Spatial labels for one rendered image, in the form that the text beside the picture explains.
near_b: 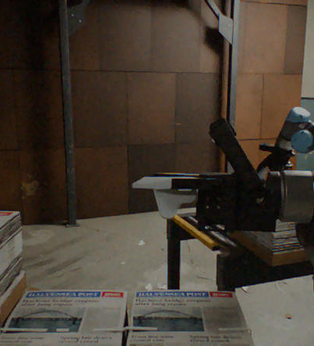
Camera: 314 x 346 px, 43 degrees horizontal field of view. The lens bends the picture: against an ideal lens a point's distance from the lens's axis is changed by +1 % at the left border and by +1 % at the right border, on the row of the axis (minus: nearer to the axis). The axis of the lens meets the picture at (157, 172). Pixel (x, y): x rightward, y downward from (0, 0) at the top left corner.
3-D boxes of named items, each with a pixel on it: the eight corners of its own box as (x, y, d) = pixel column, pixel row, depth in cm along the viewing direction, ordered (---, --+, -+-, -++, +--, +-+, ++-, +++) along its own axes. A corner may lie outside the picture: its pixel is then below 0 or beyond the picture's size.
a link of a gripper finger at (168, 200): (136, 222, 54) (200, 219, 57) (137, 178, 53) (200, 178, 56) (131, 218, 57) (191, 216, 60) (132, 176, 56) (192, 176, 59)
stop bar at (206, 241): (211, 252, 146) (211, 246, 146) (168, 218, 186) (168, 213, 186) (219, 250, 147) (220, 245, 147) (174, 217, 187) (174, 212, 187)
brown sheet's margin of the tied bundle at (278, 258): (271, 266, 134) (271, 254, 133) (228, 234, 160) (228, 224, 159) (310, 259, 139) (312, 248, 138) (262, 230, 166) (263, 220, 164)
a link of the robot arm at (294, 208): (315, 172, 54) (302, 169, 63) (280, 171, 55) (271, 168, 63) (313, 227, 55) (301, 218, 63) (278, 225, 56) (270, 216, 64)
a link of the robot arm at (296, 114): (306, 120, 141) (285, 109, 144) (294, 145, 147) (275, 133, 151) (317, 113, 145) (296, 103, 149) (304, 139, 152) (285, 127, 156)
